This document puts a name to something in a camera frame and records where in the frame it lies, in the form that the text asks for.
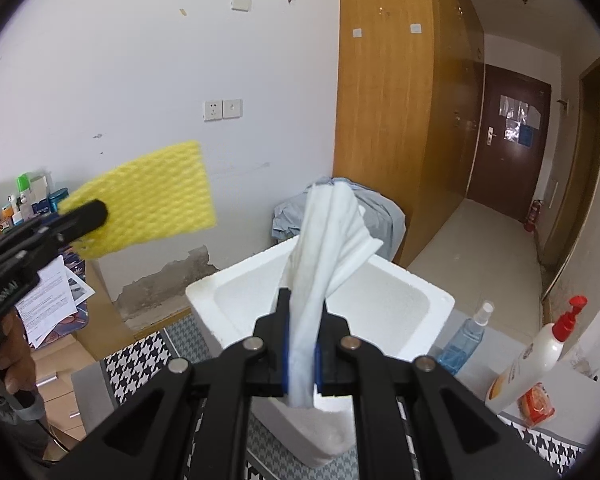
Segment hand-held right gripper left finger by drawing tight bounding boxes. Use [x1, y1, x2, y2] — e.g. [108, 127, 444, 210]
[45, 287, 293, 480]

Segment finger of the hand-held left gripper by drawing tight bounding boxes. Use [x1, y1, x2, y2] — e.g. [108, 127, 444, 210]
[0, 199, 109, 273]

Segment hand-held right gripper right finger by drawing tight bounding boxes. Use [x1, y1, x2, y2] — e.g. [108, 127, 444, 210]
[312, 300, 561, 480]

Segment yellow textured cloth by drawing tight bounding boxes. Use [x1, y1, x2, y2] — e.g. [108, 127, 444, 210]
[57, 140, 217, 261]

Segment white foam box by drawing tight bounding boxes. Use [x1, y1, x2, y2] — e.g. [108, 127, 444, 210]
[185, 237, 456, 468]

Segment white cloth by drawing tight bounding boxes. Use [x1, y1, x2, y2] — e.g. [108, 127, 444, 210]
[280, 182, 385, 409]

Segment person's left hand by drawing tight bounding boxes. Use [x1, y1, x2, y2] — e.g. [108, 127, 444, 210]
[0, 310, 37, 396]

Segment printed paper sheets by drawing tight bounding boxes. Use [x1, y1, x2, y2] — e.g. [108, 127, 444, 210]
[15, 255, 96, 348]

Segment pile of toiletry boxes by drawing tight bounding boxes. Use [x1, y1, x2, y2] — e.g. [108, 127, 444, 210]
[0, 172, 56, 241]

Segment wooden drawer cabinet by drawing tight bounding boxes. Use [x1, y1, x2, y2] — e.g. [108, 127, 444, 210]
[27, 260, 136, 441]

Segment blue spray bottle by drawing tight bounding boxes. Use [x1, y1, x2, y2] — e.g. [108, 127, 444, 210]
[436, 301, 496, 376]

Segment black white houndstooth mat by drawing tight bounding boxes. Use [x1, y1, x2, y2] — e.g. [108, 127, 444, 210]
[100, 322, 588, 480]

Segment grey cloth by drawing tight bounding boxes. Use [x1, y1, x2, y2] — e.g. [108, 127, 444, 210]
[271, 176, 407, 263]

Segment white red-pump lotion bottle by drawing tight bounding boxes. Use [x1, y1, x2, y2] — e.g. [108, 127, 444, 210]
[485, 296, 588, 416]

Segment red snack packet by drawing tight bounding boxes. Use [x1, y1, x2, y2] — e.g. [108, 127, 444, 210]
[517, 382, 556, 428]

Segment wooden wardrobe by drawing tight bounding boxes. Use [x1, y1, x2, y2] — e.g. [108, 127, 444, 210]
[332, 0, 486, 268]

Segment dark brown door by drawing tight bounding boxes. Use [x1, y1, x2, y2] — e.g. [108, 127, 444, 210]
[466, 62, 552, 223]

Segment red fire extinguisher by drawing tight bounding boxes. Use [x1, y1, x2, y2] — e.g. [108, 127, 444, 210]
[524, 199, 543, 233]

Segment paper notices on door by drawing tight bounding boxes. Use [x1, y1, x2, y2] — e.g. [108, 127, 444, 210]
[500, 94, 541, 147]

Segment wooden side door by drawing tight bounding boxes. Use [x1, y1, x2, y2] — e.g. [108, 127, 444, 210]
[540, 55, 600, 301]

